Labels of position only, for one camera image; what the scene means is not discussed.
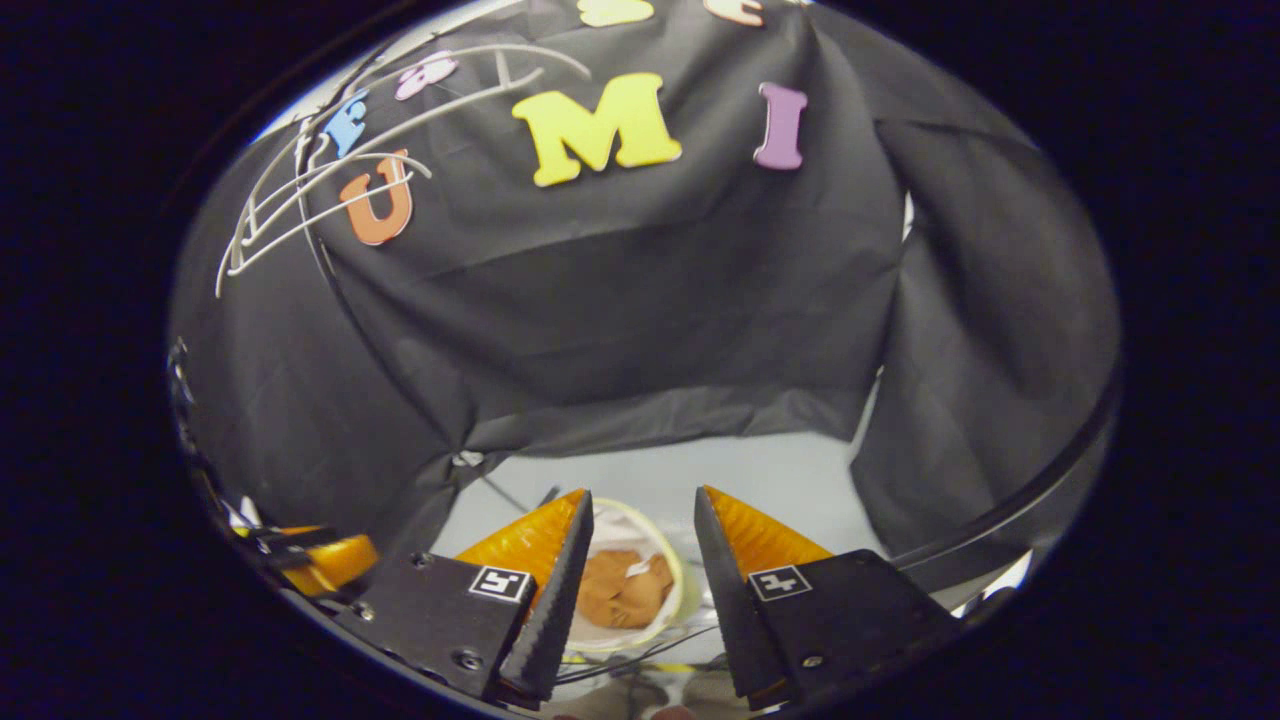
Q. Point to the white plastic hanger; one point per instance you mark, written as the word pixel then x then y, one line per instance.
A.
pixel 480 95
pixel 400 157

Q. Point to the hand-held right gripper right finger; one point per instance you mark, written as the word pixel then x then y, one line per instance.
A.
pixel 850 610

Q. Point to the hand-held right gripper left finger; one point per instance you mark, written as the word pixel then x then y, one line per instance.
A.
pixel 450 610

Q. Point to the black clothes rack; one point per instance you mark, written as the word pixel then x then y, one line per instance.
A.
pixel 1000 520

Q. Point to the white mesh laundry hamper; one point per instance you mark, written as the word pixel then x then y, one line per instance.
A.
pixel 655 530

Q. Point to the black backdrop cloth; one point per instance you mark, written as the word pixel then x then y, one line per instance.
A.
pixel 650 300

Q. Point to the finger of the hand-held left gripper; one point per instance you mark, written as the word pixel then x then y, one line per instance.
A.
pixel 345 565

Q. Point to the brown collared shirt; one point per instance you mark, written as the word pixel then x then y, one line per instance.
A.
pixel 620 590

